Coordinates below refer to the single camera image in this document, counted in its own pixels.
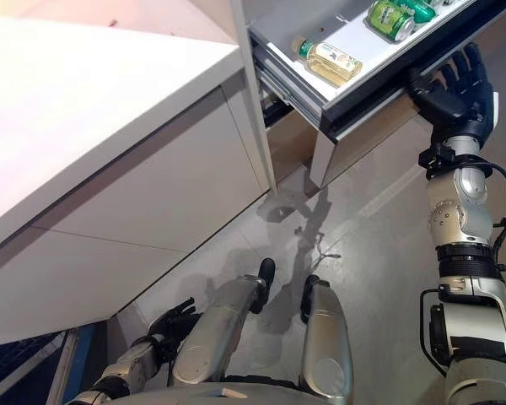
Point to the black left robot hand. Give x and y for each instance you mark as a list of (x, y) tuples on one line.
[(173, 327)]

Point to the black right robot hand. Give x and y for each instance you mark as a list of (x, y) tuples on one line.
[(464, 101)]

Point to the yellow tea bottle green cap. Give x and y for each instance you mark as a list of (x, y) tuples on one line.
[(329, 61)]

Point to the white fridge drawer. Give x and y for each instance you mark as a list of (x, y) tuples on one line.
[(278, 25)]

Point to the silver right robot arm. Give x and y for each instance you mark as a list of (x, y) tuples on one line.
[(459, 219)]

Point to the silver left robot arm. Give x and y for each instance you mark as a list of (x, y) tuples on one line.
[(122, 367)]

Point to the stainless steel fridge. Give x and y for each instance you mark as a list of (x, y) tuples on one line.
[(255, 105)]

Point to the silver left robot leg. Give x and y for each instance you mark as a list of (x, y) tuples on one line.
[(219, 329)]

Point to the silver robot leg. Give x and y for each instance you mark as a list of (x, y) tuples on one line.
[(219, 329), (324, 337)]

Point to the green drink can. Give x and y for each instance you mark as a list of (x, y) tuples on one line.
[(421, 10), (390, 19)]

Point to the silver right robot leg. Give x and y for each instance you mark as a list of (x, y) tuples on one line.
[(324, 337)]

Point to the white counter cabinet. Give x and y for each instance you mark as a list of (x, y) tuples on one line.
[(88, 126)]

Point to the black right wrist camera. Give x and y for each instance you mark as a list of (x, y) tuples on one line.
[(435, 160)]

